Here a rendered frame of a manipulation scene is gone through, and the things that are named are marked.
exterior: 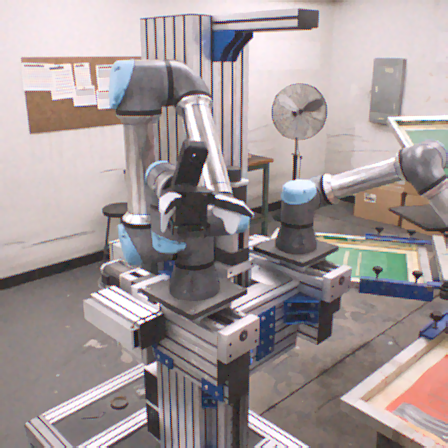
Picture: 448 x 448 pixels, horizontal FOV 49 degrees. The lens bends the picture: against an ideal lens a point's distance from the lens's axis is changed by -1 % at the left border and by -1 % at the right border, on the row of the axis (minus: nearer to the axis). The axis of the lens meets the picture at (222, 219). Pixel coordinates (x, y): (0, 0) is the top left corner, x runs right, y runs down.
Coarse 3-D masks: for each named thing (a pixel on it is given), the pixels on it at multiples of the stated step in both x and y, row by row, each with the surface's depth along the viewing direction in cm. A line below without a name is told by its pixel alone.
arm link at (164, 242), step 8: (152, 208) 105; (152, 216) 106; (160, 216) 104; (152, 224) 107; (160, 224) 105; (152, 232) 107; (160, 232) 106; (168, 232) 105; (192, 232) 107; (200, 232) 108; (152, 240) 108; (160, 240) 106; (168, 240) 106; (176, 240) 107; (184, 240) 109; (160, 248) 107; (168, 248) 107; (176, 248) 107; (184, 248) 109
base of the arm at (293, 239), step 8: (288, 224) 172; (312, 224) 174; (280, 232) 176; (288, 232) 173; (296, 232) 172; (304, 232) 172; (312, 232) 174; (280, 240) 175; (288, 240) 173; (296, 240) 172; (304, 240) 172; (312, 240) 174; (280, 248) 175; (288, 248) 173; (296, 248) 172; (304, 248) 172; (312, 248) 174
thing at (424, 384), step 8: (440, 360) 163; (432, 368) 158; (440, 368) 158; (424, 376) 155; (432, 376) 154; (440, 376) 154; (416, 384) 151; (424, 384) 151; (432, 384) 151; (408, 392) 147; (416, 392) 147; (424, 392) 147; (400, 400) 144; (408, 400) 144; (416, 400) 144; (392, 408) 140; (424, 408) 140; (400, 416) 137; (440, 416) 137
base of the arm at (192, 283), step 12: (180, 264) 139; (204, 264) 138; (180, 276) 139; (192, 276) 138; (204, 276) 139; (216, 276) 143; (180, 288) 139; (192, 288) 139; (204, 288) 139; (216, 288) 142; (192, 300) 139
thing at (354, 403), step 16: (416, 352) 161; (384, 368) 153; (400, 368) 155; (368, 384) 145; (384, 384) 149; (352, 400) 138; (352, 416) 137; (368, 416) 133; (384, 416) 132; (384, 432) 130; (400, 432) 127; (416, 432) 126
